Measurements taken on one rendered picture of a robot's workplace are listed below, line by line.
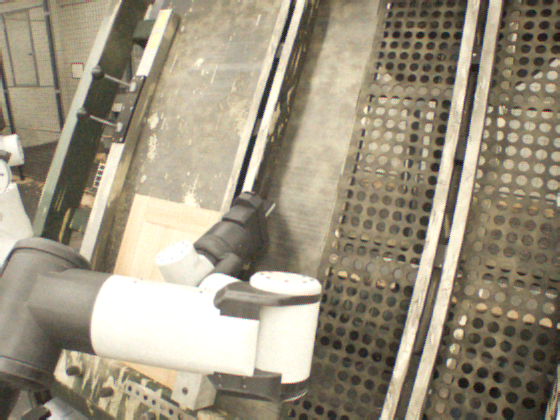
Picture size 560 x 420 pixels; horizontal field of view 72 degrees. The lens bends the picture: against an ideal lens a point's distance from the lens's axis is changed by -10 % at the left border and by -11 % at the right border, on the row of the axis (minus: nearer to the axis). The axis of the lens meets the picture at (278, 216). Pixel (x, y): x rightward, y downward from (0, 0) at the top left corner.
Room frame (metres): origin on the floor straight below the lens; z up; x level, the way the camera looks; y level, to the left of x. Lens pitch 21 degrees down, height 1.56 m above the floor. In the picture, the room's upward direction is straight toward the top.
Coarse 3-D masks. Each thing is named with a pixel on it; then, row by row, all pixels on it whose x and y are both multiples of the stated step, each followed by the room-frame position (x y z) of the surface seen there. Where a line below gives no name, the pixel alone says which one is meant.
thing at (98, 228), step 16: (176, 16) 1.28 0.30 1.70; (160, 32) 1.24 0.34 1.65; (160, 48) 1.22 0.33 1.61; (144, 64) 1.20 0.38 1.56; (160, 64) 1.21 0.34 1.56; (144, 96) 1.15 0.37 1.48; (144, 112) 1.15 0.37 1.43; (112, 144) 1.10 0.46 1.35; (128, 144) 1.09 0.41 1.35; (112, 160) 1.07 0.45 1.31; (128, 160) 1.09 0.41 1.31; (112, 176) 1.04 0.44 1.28; (112, 192) 1.03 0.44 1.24; (96, 208) 1.02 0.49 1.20; (112, 208) 1.02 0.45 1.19; (96, 224) 0.99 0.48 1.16; (96, 240) 0.97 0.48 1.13; (96, 256) 0.96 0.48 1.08
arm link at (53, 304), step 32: (32, 256) 0.38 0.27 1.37; (0, 288) 0.35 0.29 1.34; (32, 288) 0.35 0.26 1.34; (64, 288) 0.35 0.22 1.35; (96, 288) 0.35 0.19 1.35; (0, 320) 0.32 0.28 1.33; (32, 320) 0.33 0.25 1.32; (64, 320) 0.33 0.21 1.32; (0, 352) 0.29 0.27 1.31; (32, 352) 0.31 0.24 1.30
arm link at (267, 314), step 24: (216, 288) 0.49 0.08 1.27; (264, 312) 0.36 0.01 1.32; (288, 312) 0.36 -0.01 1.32; (312, 312) 0.37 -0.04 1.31; (264, 336) 0.35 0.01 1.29; (288, 336) 0.35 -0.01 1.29; (312, 336) 0.37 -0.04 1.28; (264, 360) 0.34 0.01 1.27; (288, 360) 0.34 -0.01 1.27; (288, 384) 0.33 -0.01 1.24
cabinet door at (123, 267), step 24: (144, 216) 0.95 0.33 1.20; (168, 216) 0.92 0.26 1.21; (192, 216) 0.89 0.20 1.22; (216, 216) 0.86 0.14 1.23; (144, 240) 0.92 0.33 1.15; (168, 240) 0.89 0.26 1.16; (192, 240) 0.86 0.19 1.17; (120, 264) 0.91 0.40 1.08; (144, 264) 0.89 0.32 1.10; (168, 384) 0.70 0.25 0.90
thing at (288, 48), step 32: (288, 0) 1.02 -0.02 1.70; (320, 0) 1.07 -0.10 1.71; (288, 32) 0.97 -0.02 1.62; (288, 64) 0.93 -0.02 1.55; (256, 96) 0.91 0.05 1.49; (288, 96) 0.93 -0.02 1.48; (256, 128) 0.88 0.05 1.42; (256, 160) 0.83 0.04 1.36; (256, 192) 0.82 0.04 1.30; (192, 384) 0.63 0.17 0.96
